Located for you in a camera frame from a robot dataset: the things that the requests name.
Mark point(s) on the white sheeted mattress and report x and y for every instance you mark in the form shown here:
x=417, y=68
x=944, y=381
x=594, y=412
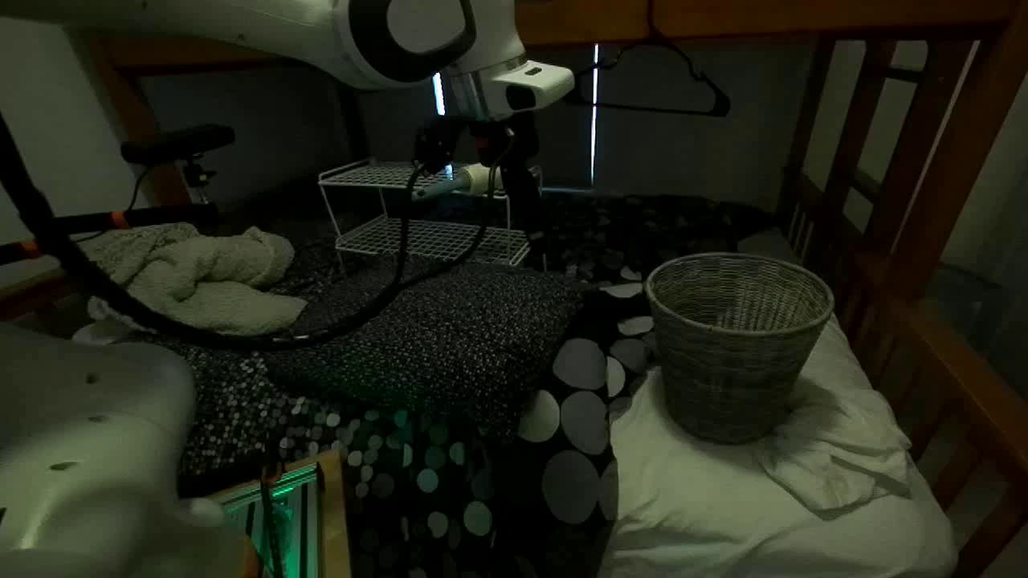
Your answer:
x=709, y=501

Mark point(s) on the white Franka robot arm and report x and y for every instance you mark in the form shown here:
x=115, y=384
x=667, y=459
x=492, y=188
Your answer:
x=268, y=33

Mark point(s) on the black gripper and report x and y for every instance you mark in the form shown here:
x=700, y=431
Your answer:
x=521, y=162

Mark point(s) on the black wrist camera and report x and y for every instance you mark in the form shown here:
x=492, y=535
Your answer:
x=443, y=142

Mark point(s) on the wooden crate with green light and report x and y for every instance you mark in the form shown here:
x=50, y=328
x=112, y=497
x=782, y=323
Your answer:
x=311, y=516

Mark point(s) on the beige crumpled towel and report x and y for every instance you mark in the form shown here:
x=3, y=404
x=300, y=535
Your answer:
x=203, y=275

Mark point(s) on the black grey polka dot blanket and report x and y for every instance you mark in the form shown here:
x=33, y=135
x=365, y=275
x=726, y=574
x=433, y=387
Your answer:
x=584, y=429

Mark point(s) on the black camera stand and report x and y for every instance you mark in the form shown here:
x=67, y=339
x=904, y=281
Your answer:
x=141, y=217

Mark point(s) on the wooden bunk bed ladder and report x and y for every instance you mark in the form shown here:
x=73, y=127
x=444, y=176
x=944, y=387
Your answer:
x=856, y=162

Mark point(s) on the dark window curtain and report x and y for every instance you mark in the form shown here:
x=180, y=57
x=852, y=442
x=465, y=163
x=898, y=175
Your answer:
x=664, y=154

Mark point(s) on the grey woven wicker basket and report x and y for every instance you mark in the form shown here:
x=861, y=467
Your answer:
x=737, y=355

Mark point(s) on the black clothes hanger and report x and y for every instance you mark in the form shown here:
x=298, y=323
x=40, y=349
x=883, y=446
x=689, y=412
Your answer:
x=685, y=99

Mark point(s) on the black stereo camera bar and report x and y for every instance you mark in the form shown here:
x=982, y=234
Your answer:
x=177, y=142

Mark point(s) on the white crumpled cloth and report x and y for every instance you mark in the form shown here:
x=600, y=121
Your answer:
x=839, y=459

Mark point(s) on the dark speckled blanket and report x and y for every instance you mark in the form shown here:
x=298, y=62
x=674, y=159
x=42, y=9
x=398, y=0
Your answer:
x=451, y=333

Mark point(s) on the wooden bunk bed frame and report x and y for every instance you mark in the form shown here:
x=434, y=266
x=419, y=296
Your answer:
x=952, y=365

